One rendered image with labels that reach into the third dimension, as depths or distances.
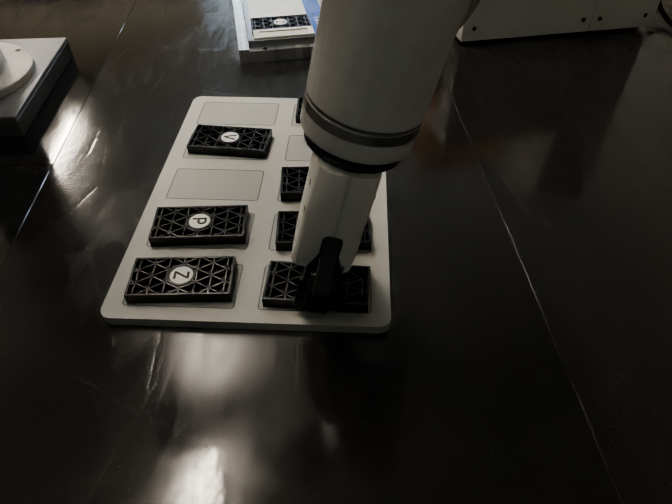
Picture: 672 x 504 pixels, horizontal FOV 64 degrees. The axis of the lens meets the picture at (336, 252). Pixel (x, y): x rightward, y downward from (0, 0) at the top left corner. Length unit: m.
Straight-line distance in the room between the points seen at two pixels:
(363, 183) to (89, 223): 0.37
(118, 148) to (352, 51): 0.49
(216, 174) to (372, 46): 0.38
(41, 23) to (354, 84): 0.91
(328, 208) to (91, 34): 0.79
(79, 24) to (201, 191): 0.58
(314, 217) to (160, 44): 0.68
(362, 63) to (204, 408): 0.30
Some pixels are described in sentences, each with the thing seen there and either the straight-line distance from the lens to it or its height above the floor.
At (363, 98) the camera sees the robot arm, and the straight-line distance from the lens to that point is 0.34.
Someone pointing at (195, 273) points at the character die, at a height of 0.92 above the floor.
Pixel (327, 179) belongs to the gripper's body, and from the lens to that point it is 0.37.
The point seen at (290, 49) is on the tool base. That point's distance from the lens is 0.93.
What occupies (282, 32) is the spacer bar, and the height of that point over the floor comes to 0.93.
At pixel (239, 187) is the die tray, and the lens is 0.64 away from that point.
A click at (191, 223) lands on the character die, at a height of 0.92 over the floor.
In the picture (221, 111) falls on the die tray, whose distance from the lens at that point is 0.79.
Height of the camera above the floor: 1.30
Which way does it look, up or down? 45 degrees down
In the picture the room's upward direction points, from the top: straight up
